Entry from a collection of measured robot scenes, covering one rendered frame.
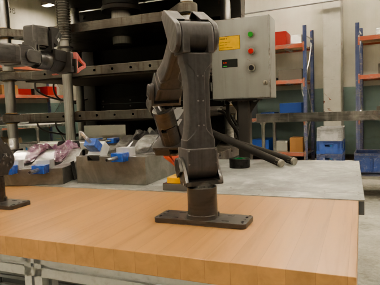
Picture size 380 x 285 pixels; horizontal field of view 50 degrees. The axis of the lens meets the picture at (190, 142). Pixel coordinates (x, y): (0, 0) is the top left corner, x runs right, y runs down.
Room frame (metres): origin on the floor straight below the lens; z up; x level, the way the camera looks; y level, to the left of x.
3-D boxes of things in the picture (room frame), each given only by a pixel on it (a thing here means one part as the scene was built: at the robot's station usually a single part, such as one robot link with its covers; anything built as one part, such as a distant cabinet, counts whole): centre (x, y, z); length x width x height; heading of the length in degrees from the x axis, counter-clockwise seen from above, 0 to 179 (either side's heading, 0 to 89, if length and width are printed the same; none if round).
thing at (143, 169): (1.53, 0.17, 0.87); 0.50 x 0.26 x 0.14; 158
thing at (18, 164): (1.32, 0.60, 0.86); 0.13 x 0.05 x 0.05; 175
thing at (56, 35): (1.32, 0.42, 1.25); 0.07 x 0.06 x 0.11; 67
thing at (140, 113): (2.56, 0.38, 0.96); 1.29 x 0.83 x 0.18; 68
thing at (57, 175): (1.58, 0.53, 0.86); 0.50 x 0.26 x 0.11; 175
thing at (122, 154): (1.26, 0.23, 0.89); 0.13 x 0.05 x 0.05; 158
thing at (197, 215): (0.83, -0.02, 0.84); 0.20 x 0.07 x 0.08; 67
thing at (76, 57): (1.38, 0.38, 1.20); 0.09 x 0.07 x 0.07; 157
